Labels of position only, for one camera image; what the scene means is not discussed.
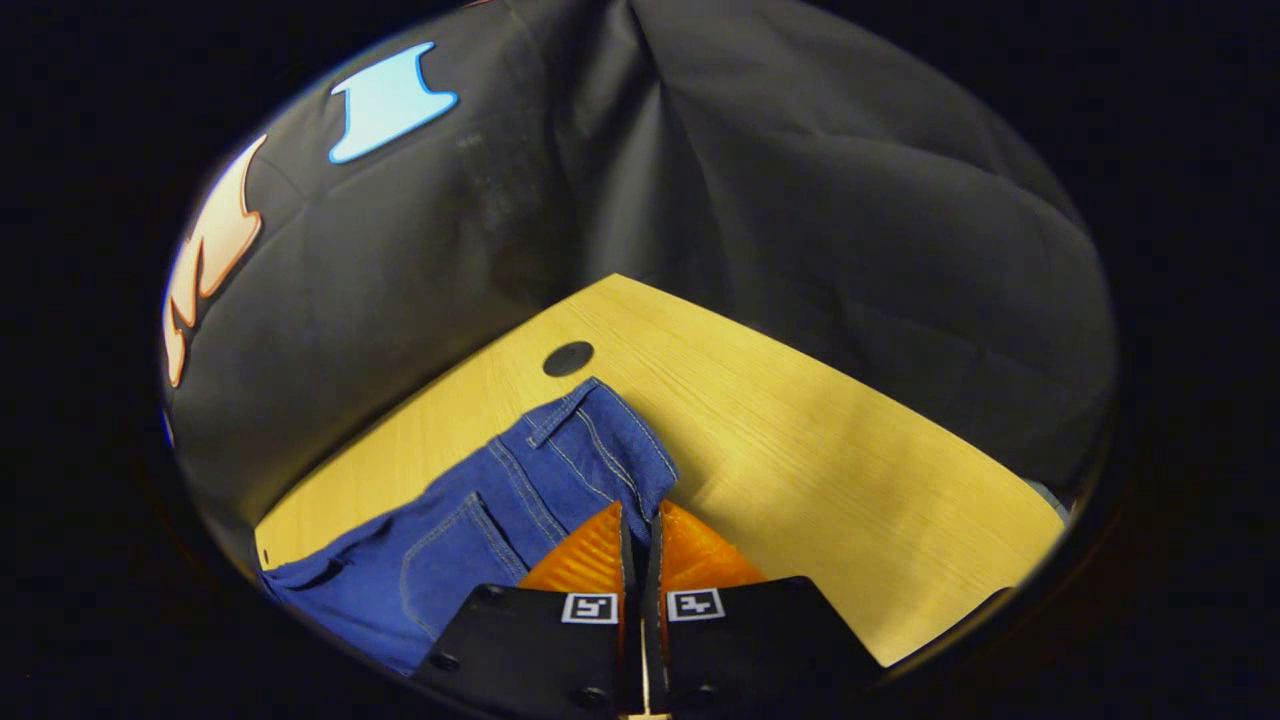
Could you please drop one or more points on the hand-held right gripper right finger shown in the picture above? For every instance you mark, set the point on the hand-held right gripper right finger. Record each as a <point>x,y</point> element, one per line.
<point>652,570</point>

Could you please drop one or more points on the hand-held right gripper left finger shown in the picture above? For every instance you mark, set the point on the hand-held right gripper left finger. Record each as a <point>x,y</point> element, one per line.
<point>626,560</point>

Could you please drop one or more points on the blue denim jeans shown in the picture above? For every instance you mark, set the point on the blue denim jeans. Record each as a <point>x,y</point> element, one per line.
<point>480,530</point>

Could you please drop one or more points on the black backdrop cloth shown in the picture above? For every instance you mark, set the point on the black backdrop cloth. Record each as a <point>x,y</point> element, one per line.
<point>800,200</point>

